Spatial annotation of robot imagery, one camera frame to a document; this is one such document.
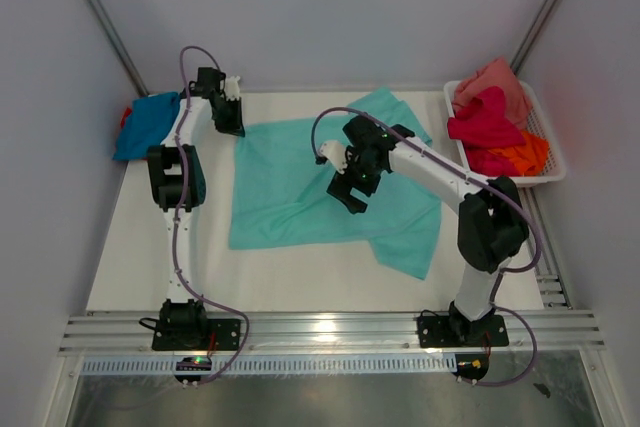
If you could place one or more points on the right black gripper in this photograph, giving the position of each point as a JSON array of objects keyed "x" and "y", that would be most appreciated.
[{"x": 341, "y": 190}]

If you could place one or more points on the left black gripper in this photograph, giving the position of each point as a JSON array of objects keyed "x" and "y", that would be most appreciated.
[{"x": 236, "y": 125}]

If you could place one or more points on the teal t shirt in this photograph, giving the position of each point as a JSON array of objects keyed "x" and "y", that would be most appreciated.
[{"x": 280, "y": 196}]

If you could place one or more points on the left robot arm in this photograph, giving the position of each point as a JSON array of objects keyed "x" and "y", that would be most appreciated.
[{"x": 178, "y": 188}]

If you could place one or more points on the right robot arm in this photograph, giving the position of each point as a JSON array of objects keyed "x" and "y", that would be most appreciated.
[{"x": 491, "y": 223}]

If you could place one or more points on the blue folded t shirt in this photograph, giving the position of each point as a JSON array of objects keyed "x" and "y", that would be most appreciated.
[{"x": 148, "y": 125}]

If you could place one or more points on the red folded t shirt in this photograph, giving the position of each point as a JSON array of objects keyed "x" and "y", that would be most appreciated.
[{"x": 127, "y": 112}]

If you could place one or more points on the magenta t shirt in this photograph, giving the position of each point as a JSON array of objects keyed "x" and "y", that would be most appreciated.
[{"x": 482, "y": 126}]

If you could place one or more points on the orange t shirt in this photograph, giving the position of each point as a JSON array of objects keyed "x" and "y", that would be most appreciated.
[{"x": 528, "y": 159}]

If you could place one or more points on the salmon pink t shirt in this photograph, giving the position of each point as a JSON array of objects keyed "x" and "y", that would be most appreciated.
[{"x": 496, "y": 73}]

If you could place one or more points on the right black controller board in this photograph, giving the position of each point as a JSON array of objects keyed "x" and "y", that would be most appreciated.
[{"x": 471, "y": 367}]

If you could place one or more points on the black controller board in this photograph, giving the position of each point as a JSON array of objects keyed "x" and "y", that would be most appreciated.
[
  {"x": 192, "y": 369},
  {"x": 471, "y": 367}
]

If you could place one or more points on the left black controller board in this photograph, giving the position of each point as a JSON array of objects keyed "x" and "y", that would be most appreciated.
[{"x": 192, "y": 369}]

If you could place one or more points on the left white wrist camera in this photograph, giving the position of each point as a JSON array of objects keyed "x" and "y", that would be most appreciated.
[{"x": 231, "y": 88}]

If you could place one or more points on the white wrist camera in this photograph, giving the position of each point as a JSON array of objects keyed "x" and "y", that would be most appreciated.
[
  {"x": 335, "y": 153},
  {"x": 231, "y": 88}
]

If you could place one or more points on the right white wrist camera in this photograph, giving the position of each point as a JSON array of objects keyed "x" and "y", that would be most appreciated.
[{"x": 335, "y": 153}]

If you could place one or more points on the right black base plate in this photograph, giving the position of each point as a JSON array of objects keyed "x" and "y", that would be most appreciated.
[{"x": 446, "y": 330}]

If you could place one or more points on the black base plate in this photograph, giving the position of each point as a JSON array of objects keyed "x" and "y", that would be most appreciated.
[
  {"x": 215, "y": 334},
  {"x": 446, "y": 330}
]

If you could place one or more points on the white slotted cable duct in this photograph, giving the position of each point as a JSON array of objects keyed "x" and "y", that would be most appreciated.
[{"x": 292, "y": 364}]

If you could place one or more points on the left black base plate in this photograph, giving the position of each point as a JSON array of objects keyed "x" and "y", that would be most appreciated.
[{"x": 215, "y": 334}]

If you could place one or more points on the left corner frame post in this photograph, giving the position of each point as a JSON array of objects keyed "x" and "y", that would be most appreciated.
[{"x": 115, "y": 42}]

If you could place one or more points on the corner frame post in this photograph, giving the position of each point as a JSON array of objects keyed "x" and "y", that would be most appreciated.
[
  {"x": 115, "y": 42},
  {"x": 541, "y": 19}
]

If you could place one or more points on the aluminium front rail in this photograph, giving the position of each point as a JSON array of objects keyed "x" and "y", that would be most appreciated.
[{"x": 321, "y": 333}]

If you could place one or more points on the right corner frame post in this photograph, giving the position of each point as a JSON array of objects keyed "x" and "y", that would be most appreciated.
[{"x": 541, "y": 19}]

